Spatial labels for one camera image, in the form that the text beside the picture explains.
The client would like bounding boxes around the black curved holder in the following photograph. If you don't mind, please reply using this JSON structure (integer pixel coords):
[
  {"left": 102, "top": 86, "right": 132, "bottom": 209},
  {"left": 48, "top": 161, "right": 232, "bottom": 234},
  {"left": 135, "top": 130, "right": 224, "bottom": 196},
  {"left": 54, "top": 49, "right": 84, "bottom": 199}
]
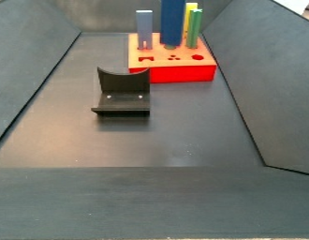
[{"left": 91, "top": 68, "right": 151, "bottom": 114}]

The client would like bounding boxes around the green cylinder peg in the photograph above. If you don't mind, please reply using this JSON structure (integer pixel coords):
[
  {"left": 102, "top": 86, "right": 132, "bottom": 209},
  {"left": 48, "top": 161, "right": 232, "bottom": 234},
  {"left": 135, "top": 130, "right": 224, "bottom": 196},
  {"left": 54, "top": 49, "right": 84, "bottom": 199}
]
[{"left": 164, "top": 44, "right": 175, "bottom": 50}]

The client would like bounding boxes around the green star block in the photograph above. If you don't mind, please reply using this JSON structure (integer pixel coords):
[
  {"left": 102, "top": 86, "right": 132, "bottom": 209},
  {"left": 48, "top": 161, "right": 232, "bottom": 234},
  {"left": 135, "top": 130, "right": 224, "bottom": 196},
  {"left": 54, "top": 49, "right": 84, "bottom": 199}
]
[{"left": 186, "top": 8, "right": 202, "bottom": 49}]

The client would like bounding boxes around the blue rectangular block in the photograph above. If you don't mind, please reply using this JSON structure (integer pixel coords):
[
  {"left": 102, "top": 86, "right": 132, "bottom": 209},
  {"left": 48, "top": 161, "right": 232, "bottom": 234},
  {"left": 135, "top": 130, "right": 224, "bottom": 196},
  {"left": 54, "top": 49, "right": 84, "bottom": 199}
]
[{"left": 159, "top": 0, "right": 186, "bottom": 46}]

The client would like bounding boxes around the yellow arch block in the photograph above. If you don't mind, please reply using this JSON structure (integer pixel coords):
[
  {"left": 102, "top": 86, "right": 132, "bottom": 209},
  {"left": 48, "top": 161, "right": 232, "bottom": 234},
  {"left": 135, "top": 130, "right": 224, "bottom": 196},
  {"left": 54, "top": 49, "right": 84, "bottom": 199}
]
[{"left": 182, "top": 2, "right": 198, "bottom": 38}]

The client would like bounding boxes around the red peg board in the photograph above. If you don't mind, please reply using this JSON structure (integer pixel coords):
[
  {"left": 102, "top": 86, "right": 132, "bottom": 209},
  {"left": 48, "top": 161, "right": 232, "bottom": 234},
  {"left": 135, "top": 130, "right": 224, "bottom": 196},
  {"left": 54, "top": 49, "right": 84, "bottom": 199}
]
[{"left": 127, "top": 33, "right": 216, "bottom": 83}]

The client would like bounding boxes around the grey-blue arch block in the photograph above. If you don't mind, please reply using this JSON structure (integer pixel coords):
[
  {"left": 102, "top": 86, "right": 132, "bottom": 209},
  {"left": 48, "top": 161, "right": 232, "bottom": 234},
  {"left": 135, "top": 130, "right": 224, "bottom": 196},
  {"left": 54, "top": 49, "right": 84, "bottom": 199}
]
[{"left": 135, "top": 10, "right": 154, "bottom": 50}]

